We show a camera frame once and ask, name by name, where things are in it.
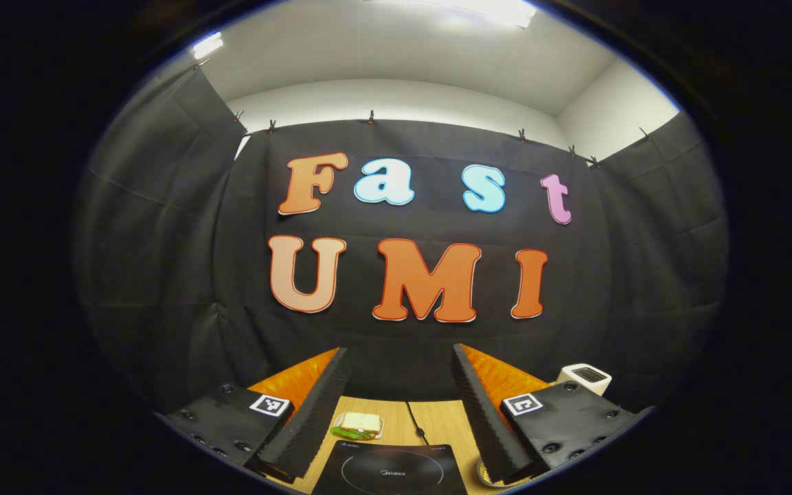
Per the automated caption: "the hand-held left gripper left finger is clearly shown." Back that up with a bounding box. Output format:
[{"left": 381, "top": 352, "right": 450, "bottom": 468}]
[{"left": 155, "top": 346, "right": 352, "bottom": 485}]

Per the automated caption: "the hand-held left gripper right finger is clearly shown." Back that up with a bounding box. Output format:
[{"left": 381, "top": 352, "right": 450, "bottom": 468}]
[{"left": 451, "top": 342, "right": 655, "bottom": 485}]

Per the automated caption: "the black induction cooktop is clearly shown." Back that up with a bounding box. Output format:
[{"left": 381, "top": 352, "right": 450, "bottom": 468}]
[{"left": 310, "top": 440, "right": 469, "bottom": 495}]

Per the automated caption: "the small white plate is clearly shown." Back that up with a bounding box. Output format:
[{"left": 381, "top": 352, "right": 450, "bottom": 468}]
[{"left": 333, "top": 411, "right": 385, "bottom": 441}]

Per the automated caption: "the white toaster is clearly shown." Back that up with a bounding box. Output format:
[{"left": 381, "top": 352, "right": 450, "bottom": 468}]
[{"left": 556, "top": 363, "right": 613, "bottom": 397}]

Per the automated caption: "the rectangular ceiling light panel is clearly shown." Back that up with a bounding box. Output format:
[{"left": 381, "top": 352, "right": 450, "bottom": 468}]
[
  {"left": 192, "top": 31, "right": 225, "bottom": 61},
  {"left": 437, "top": 0, "right": 538, "bottom": 30}
]

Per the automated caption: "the black cooktop cable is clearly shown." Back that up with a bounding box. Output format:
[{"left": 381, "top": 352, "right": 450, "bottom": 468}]
[{"left": 406, "top": 401, "right": 428, "bottom": 444}]

